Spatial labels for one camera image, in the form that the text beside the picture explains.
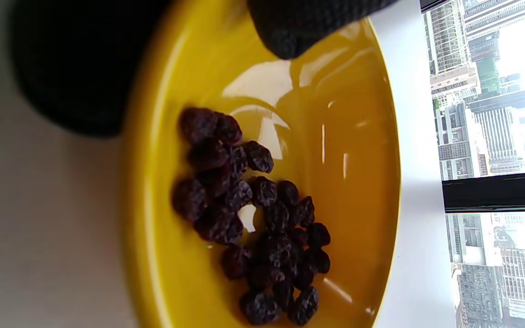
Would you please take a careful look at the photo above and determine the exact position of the person's left hand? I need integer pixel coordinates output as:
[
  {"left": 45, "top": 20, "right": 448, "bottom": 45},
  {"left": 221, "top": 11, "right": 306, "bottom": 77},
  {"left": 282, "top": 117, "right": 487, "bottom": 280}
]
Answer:
[{"left": 10, "top": 0, "right": 400, "bottom": 137}]

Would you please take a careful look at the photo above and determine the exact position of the pile of dark cranberries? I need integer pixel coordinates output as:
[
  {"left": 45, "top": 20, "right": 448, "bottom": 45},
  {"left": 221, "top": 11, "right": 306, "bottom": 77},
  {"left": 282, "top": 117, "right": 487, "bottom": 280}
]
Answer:
[{"left": 171, "top": 107, "right": 331, "bottom": 326}]

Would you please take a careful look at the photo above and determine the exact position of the yellow bowl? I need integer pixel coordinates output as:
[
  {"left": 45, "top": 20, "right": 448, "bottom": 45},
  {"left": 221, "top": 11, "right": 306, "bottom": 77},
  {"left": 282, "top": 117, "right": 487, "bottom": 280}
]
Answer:
[{"left": 124, "top": 0, "right": 402, "bottom": 328}]

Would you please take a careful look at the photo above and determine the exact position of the dark window frame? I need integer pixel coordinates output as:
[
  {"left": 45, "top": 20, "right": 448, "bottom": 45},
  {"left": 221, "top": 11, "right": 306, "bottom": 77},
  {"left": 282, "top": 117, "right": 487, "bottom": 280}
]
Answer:
[{"left": 420, "top": 0, "right": 525, "bottom": 215}]

